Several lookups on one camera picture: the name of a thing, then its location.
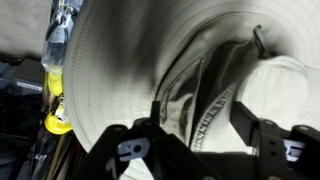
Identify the yellow plastic item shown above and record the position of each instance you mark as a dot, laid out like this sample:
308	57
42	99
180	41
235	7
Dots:
56	125

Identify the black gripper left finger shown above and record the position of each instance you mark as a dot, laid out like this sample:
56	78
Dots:
146	156

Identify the clear plastic bag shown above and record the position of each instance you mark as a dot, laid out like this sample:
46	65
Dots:
58	36

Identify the cream wide-brim hat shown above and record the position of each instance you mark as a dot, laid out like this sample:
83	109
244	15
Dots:
116	66

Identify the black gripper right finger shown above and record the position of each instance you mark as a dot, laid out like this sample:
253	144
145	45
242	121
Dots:
280	153

